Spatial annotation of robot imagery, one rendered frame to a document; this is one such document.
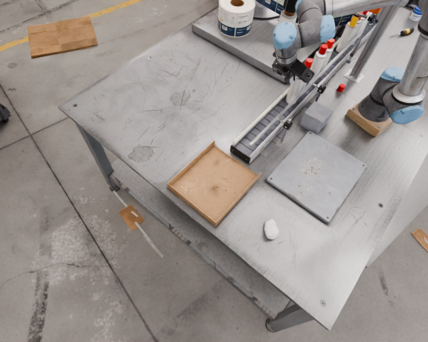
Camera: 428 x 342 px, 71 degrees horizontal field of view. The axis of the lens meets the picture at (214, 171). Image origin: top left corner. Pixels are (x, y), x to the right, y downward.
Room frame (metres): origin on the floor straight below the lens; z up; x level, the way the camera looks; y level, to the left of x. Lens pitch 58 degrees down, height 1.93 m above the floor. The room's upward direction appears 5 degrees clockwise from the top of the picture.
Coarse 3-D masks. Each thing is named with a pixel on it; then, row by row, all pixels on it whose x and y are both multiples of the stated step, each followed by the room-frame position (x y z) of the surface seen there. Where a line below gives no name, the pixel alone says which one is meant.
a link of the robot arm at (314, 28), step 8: (304, 16) 0.98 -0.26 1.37; (312, 16) 0.96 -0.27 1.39; (320, 16) 0.96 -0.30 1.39; (328, 16) 0.94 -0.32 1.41; (304, 24) 0.93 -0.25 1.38; (312, 24) 0.92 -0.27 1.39; (320, 24) 0.91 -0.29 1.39; (328, 24) 0.91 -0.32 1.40; (304, 32) 0.90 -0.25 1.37; (312, 32) 0.90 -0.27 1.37; (320, 32) 0.90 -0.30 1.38; (328, 32) 0.90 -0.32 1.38; (304, 40) 0.89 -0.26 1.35; (312, 40) 0.89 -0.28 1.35; (320, 40) 0.90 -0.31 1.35
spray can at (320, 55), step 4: (324, 44) 1.27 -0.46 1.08; (320, 48) 1.26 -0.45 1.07; (324, 48) 1.24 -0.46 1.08; (316, 52) 1.27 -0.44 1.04; (320, 52) 1.25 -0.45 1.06; (324, 52) 1.25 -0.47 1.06; (316, 56) 1.25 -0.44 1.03; (320, 56) 1.24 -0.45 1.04; (324, 56) 1.24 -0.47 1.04; (316, 60) 1.24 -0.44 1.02; (320, 60) 1.24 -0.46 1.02; (312, 64) 1.25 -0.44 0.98; (316, 64) 1.24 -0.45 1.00; (320, 64) 1.24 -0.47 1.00; (312, 68) 1.25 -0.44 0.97; (316, 68) 1.24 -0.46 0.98; (320, 68) 1.24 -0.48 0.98; (316, 72) 1.24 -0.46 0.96
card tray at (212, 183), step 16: (192, 160) 0.71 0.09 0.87; (208, 160) 0.74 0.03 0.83; (224, 160) 0.74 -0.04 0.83; (176, 176) 0.62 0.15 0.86; (192, 176) 0.65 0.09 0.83; (208, 176) 0.65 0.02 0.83; (224, 176) 0.66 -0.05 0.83; (240, 176) 0.67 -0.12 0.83; (256, 176) 0.67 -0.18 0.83; (176, 192) 0.55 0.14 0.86; (192, 192) 0.57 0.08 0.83; (208, 192) 0.58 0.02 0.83; (224, 192) 0.59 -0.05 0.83; (240, 192) 0.59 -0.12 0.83; (208, 208) 0.51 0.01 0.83; (224, 208) 0.51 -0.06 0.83
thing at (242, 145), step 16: (368, 32) 1.77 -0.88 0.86; (352, 48) 1.56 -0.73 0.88; (336, 64) 1.41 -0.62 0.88; (320, 80) 1.27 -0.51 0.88; (304, 96) 1.14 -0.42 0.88; (272, 112) 1.01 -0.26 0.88; (288, 112) 1.02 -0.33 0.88; (256, 128) 0.90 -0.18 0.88; (272, 128) 0.91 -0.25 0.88; (240, 144) 0.81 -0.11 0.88; (256, 144) 0.81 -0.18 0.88
